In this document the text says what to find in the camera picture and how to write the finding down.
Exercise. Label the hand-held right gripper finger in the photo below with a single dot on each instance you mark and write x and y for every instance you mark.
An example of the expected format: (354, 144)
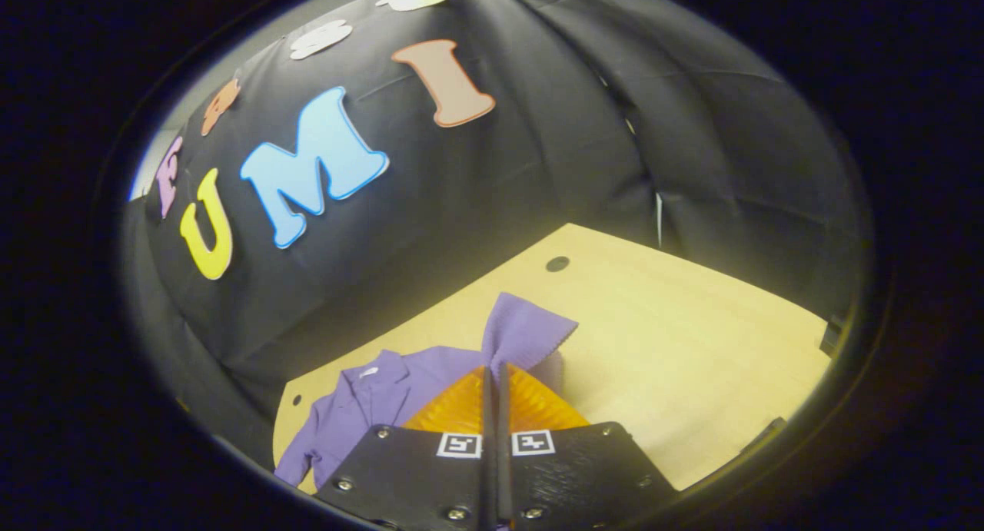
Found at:
(504, 469)
(489, 439)

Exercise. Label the purple button shirt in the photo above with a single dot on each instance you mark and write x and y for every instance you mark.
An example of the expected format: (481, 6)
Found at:
(400, 393)

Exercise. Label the black table edge bracket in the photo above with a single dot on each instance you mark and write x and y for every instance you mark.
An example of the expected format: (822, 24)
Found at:
(832, 335)
(761, 437)

